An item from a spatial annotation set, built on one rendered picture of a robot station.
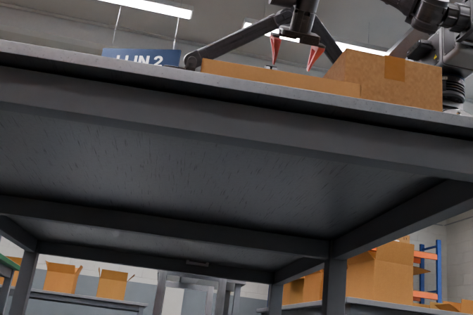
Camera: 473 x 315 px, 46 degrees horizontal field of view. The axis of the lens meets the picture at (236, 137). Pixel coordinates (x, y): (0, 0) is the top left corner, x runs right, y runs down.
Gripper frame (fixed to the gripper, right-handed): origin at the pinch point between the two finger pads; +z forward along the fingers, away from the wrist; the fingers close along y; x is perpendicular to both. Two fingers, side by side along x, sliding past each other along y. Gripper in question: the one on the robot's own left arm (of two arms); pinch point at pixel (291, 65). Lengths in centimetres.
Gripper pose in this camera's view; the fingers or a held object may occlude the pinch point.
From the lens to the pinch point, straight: 152.1
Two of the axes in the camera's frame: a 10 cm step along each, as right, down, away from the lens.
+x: 1.1, 3.5, -9.3
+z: -2.2, 9.2, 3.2
